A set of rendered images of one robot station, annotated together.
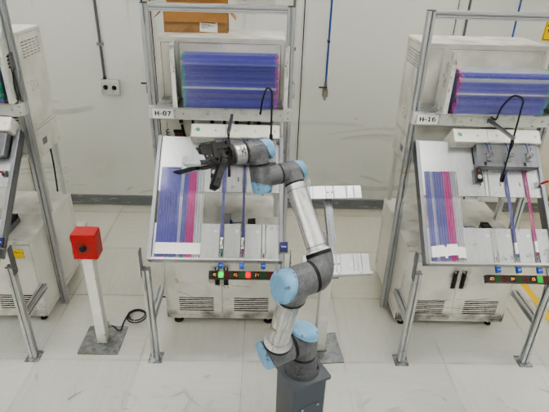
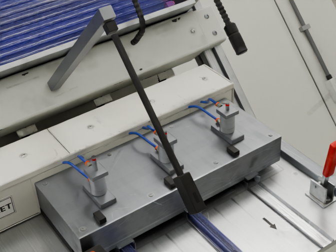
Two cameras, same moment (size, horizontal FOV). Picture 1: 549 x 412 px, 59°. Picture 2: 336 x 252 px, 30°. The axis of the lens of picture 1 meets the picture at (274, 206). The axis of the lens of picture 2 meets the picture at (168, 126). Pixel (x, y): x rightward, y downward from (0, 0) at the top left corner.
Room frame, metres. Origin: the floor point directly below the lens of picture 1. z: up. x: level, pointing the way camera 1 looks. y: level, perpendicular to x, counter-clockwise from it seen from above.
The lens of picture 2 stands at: (1.67, 0.51, 1.17)
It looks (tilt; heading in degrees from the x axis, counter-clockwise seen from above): 3 degrees up; 336
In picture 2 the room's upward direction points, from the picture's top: 25 degrees counter-clockwise
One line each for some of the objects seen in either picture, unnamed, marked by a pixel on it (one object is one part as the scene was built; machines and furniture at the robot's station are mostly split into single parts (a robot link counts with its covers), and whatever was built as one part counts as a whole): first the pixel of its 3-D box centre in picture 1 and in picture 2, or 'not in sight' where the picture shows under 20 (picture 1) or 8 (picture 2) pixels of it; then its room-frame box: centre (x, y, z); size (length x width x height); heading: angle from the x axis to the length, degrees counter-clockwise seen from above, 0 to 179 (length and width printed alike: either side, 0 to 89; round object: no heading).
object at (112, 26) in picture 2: not in sight; (110, 27); (2.30, 0.24, 1.33); 0.01 x 0.01 x 0.01; 1
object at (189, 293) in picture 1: (225, 257); not in sight; (2.72, 0.32, 0.31); 0.70 x 0.65 x 0.62; 91
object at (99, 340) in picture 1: (94, 288); not in sight; (2.24, 1.02, 0.39); 0.24 x 0.24 x 0.78; 1
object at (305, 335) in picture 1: (302, 339); not in sight; (1.53, -0.13, 0.72); 0.13 x 0.12 x 0.14; 121
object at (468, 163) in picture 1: (461, 231); not in sight; (2.58, -1.15, 0.65); 1.01 x 0.73 x 1.29; 1
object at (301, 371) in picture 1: (302, 360); not in sight; (1.53, -0.14, 0.60); 0.15 x 0.15 x 0.10
